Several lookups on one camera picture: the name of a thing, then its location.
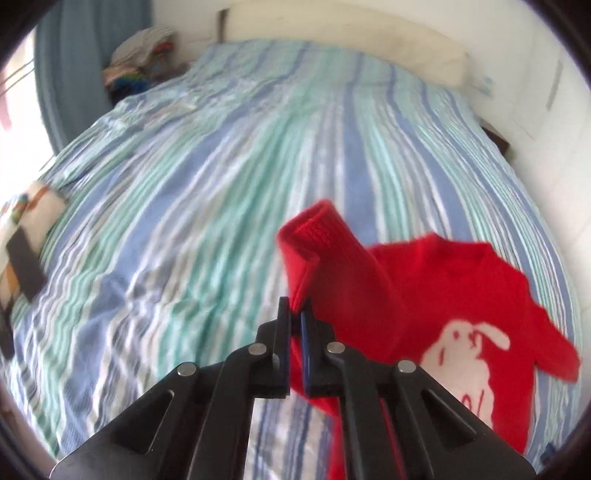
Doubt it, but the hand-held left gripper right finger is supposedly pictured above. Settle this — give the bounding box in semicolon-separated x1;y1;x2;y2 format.
299;310;539;480

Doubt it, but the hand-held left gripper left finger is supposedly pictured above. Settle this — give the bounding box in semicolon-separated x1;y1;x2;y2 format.
50;296;293;480

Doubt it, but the red knitted sweater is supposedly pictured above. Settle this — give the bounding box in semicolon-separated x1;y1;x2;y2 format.
276;199;583;480

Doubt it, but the pile of folded clothes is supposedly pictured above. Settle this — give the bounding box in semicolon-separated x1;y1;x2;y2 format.
102;27;190;104

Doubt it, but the striped bed sheet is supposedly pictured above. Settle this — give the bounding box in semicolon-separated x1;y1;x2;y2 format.
4;39;585;480

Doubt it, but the black rectangular device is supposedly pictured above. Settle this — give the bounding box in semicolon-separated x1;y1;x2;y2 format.
6;229;47;303

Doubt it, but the dark wooden nightstand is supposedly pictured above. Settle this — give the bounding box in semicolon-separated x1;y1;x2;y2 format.
480;119;511;160

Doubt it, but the cream padded headboard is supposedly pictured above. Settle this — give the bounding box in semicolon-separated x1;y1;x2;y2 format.
217;0;472;88

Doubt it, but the blue curtain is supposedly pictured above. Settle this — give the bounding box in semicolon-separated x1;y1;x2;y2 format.
34;0;153;155

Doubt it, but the red hanging garment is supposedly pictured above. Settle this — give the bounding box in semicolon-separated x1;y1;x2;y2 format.
0;80;12;130

